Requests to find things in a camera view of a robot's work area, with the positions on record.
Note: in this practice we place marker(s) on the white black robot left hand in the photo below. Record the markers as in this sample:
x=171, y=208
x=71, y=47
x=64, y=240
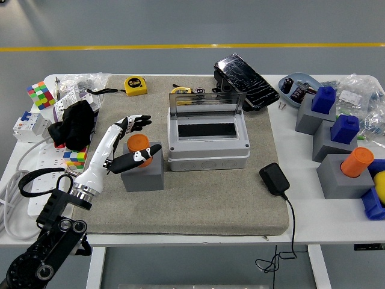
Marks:
x=96, y=156

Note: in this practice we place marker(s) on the orange cylinder battery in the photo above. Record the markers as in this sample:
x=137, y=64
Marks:
x=358, y=162
x=136, y=143

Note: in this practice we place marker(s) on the grey plastic enclosure box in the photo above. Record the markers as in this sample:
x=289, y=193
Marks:
x=207, y=156

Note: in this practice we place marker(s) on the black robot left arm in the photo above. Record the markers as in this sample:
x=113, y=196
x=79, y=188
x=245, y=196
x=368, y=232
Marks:
x=57, y=207

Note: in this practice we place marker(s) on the black box with cracked lid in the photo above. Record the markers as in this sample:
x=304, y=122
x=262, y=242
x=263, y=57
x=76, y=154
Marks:
x=246, y=78

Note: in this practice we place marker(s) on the blue square battery block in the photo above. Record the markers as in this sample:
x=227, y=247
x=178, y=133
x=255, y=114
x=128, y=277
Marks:
x=345, y=129
x=323, y=100

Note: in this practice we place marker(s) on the colourful puzzle cube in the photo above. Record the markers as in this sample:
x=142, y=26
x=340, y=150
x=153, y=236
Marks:
x=40, y=94
x=75, y=158

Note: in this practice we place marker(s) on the black cloth glove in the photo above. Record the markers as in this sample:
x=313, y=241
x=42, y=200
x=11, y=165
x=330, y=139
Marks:
x=73, y=125

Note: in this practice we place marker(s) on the white power strip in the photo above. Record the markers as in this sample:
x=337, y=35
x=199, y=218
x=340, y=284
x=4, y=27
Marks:
x=48, y=162

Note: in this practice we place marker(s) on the grey block with round hole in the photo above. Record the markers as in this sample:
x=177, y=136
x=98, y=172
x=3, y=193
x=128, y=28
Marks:
x=144, y=180

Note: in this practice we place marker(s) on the white circuit breaker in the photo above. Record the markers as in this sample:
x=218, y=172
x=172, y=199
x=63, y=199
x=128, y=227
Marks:
x=30, y=126

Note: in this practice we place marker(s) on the clear plastic bag with packets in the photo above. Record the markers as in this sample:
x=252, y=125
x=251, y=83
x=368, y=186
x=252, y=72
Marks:
x=75, y=82

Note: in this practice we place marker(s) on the small screwdriver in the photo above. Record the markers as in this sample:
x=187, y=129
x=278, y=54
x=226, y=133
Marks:
x=56, y=87

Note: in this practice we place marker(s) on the small yellow tape measure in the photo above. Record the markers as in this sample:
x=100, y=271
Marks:
x=180, y=90

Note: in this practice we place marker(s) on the white table leg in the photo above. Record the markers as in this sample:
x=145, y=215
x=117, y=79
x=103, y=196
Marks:
x=96, y=268
x=319, y=268

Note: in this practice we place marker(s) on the grey-brown fabric mat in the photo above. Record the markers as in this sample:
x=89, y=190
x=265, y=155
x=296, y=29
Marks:
x=210, y=195

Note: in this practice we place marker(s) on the black cylinder capacitor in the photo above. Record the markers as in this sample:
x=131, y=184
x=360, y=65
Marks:
x=297, y=92
x=288, y=85
x=199, y=90

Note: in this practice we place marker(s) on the silver metal bar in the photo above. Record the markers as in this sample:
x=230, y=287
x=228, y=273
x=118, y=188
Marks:
x=192, y=286

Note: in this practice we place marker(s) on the black power adapter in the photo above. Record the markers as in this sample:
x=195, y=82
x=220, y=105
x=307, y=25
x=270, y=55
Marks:
x=273, y=179

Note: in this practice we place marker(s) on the small metal screws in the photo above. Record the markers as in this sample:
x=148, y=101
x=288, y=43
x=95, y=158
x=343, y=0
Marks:
x=281, y=106

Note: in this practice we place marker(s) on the grey block holder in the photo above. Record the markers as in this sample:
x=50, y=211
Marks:
x=325, y=144
x=305, y=120
x=334, y=183

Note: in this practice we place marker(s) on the blue-grey oval tray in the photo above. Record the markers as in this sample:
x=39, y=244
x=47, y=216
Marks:
x=300, y=78

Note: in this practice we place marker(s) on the clear plastic bags of parts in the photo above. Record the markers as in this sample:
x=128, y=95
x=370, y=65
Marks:
x=358, y=93

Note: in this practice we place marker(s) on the blue plastic bin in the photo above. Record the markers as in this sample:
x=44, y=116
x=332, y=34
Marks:
x=373, y=207

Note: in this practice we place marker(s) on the yellow rounded object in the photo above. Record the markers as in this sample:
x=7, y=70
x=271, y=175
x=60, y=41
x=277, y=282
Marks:
x=380, y=186

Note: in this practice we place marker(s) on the black table control panel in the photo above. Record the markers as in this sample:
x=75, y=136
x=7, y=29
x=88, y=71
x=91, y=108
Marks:
x=368, y=247

